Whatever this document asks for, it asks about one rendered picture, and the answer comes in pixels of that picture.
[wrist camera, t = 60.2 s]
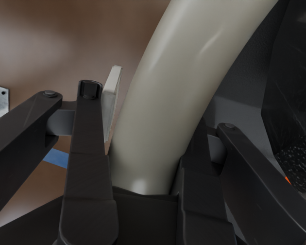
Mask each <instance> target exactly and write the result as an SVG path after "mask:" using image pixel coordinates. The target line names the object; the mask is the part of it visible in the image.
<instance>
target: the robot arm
mask: <svg viewBox="0 0 306 245"><path fill-rule="evenodd" d="M122 70H123V68H121V66H117V65H114V66H113V67H112V69H111V72H110V74H109V76H108V79H107V81H106V83H105V86H104V88H103V87H102V86H103V85H102V84H101V83H99V82H96V81H92V80H80V81H79V83H78V92H77V100H76V101H62V99H63V95H62V94H60V93H58V92H55V91H52V90H45V91H40V92H38V93H36V94H35V95H33V96H32V97H30V98H29V99H27V100H25V101H24V102H22V103H21V104H19V105H18V106H16V107H15V108H13V109H12V110H10V111H9V112H7V113H6V114H4V115H3V116H1V117H0V211H1V210H2V209H3V208H4V206H5V205H6V204H7V203H8V202H9V200H10V199H11V198H12V197H13V195H14V194H15V193H16V192H17V190H18V189H19V188H20V187H21V185H22V184H23V183H24V182H25V181H26V179H27V178H28V177H29V176H30V174H31V173H32V172H33V171H34V170H35V168H36V167H37V166H38V165H39V163H40V162H41V161H42V160H43V158H44V157H45V156H46V155H47V153H48V152H49V151H50V150H51V149H52V147H53V146H54V145H55V144H56V143H57V142H58V138H59V136H71V143H70V151H69V156H68V166H67V173H66V180H65V187H64V195H62V196H60V197H58V198H56V199H54V200H52V201H50V202H48V203H46V204H44V205H42V206H40V207H38V208H36V209H34V210H33V211H31V212H29V213H27V214H25V215H23V216H21V217H19V218H17V219H15V220H13V221H11V222H9V223H7V224H5V225H3V226H1V227H0V245H306V200H305V199H304V198H303V197H302V196H301V195H300V194H299V193H298V192H297V191H296V190H295V189H294V187H293V186H292V185H291V184H290V183H289V182H288V181H287V180H286V179H285V178H284V177H283V176H282V174H281V173H280V172H279V171H278V170H277V169H276V168H275V167H274V166H273V165H272V164H271V163H270V161H269V160H268V159H267V158H266V157H265V156H264V155H263V154H262V153H261V152H260V151H259V150H258V148H257V147H256V146H255V145H254V144H253V143H252V142H251V141H250V140H249V139H248V138H247V137H246V135H245V134H244V133H243V132H242V131H241V130H240V129H239V128H238V127H236V126H234V125H233V124H231V123H223V122H221V123H219V124H218V126H217V129H215V128H212V127H209V126H207V125H206V123H205V119H204V117H203V116H202V118H201V120H200V122H199V124H198V126H197V128H196V130H195V132H194V134H193V136H192V138H191V140H190V143H189V145H188V147H187V150H186V152H185V154H184V155H182V156H181V158H180V161H179V164H178V167H177V171H176V174H175V177H174V181H173V184H172V187H171V191H170V194H169V195H168V194H152V195H143V194H138V193H136V192H132V191H129V190H126V189H123V188H119V187H116V186H112V180H111V171H110V162H109V155H105V147H104V143H106V141H108V138H109V134H110V130H111V125H112V121H113V117H114V113H115V109H116V105H117V100H118V94H119V87H120V81H121V75H122ZM224 201H225V202H226V204H227V206H228V208H229V210H230V212H231V214H232V216H233V217H234V219H235V221H236V223H237V225H238V227H239V229H240V231H241V232H242V234H243V236H244V238H245V240H246V242H247V244H246V243H245V242H244V241H243V240H242V239H241V238H239V237H238V236H237V235H236V234H235V230H234V227H233V224H232V223H230V222H229V221H228V219H227V214H226V208H225V203H224Z"/></svg>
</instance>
